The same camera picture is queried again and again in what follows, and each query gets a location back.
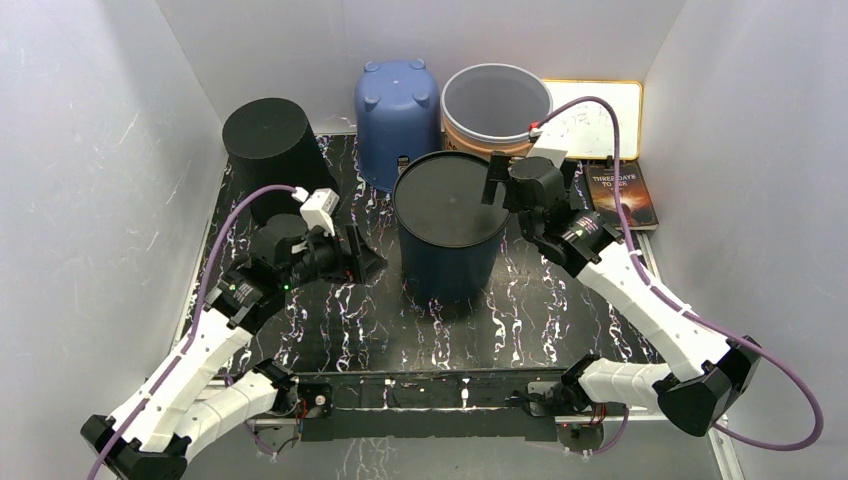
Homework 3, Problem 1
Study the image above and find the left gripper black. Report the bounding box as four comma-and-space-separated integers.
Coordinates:
281, 222, 387, 291

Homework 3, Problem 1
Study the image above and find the large dark blue bucket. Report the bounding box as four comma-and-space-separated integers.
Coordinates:
391, 150, 510, 304

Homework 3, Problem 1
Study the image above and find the black ribbed plastic bucket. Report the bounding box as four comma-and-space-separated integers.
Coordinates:
222, 97, 339, 193

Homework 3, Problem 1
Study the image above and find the light blue plastic bucket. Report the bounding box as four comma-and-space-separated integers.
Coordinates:
354, 59, 442, 192

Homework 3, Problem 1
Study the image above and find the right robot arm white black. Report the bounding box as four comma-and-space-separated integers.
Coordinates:
482, 152, 760, 436

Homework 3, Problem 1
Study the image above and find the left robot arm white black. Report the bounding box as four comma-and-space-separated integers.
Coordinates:
81, 214, 387, 479

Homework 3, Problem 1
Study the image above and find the Three Days To See book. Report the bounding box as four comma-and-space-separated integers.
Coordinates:
584, 160, 659, 231

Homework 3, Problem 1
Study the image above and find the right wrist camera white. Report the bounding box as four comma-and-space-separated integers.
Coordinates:
527, 122, 570, 168

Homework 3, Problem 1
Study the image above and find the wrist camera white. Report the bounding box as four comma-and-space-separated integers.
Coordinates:
291, 187, 340, 237
527, 122, 570, 168

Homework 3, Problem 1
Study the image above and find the small whiteboard yellow frame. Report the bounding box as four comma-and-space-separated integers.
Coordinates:
544, 79, 643, 160

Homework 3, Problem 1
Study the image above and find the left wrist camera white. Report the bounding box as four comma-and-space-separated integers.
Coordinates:
291, 187, 340, 237

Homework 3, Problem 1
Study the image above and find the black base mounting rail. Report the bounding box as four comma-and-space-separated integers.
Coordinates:
291, 370, 631, 444

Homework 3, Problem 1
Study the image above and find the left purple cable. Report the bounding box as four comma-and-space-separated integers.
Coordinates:
86, 184, 299, 480

